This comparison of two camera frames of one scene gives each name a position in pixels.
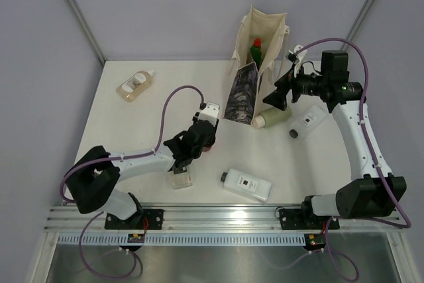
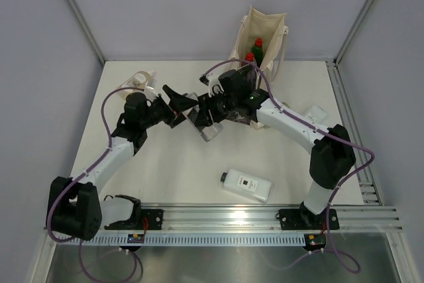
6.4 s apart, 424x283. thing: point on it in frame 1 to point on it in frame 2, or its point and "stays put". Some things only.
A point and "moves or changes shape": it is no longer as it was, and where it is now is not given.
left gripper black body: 210,139 to 158,112
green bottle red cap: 256,51 stays put
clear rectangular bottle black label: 181,177 moves or changes shape
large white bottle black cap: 255,187 stays put
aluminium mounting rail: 210,217 stays put
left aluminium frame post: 77,12 stays put
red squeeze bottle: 207,148 to 250,56
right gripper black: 287,82 to 207,112
